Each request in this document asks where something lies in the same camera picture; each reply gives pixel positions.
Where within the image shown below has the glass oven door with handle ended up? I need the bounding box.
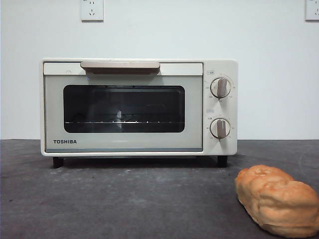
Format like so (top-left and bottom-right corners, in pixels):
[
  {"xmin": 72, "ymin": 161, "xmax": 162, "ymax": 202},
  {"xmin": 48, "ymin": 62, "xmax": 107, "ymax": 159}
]
[{"xmin": 43, "ymin": 61, "xmax": 204, "ymax": 153}]

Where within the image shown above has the golden bread loaf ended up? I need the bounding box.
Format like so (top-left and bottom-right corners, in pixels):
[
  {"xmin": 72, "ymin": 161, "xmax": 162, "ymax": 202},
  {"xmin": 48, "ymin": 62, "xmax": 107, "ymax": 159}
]
[{"xmin": 235, "ymin": 164, "xmax": 319, "ymax": 237}]

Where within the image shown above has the white beige oven knob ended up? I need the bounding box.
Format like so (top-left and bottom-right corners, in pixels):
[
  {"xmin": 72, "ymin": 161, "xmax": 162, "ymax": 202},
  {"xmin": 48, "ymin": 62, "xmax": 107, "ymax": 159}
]
[
  {"xmin": 210, "ymin": 77, "xmax": 231, "ymax": 99},
  {"xmin": 209, "ymin": 118, "xmax": 231, "ymax": 139}
]

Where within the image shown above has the white Toshiba toaster oven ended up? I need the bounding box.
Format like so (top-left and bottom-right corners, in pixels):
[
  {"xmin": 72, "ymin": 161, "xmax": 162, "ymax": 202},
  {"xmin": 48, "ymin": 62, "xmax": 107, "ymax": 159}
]
[{"xmin": 39, "ymin": 58, "xmax": 239, "ymax": 158}]

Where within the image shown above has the metal wire oven rack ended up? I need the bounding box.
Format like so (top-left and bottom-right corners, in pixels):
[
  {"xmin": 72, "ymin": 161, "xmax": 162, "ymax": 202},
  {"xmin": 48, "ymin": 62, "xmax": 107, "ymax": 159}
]
[{"xmin": 64, "ymin": 120, "xmax": 184, "ymax": 125}]

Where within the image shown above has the white wall socket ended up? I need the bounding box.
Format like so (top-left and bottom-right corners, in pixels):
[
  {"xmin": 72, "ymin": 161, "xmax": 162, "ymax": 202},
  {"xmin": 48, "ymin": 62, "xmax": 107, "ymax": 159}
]
[
  {"xmin": 80, "ymin": 0, "xmax": 104, "ymax": 22},
  {"xmin": 305, "ymin": 0, "xmax": 319, "ymax": 22}
]

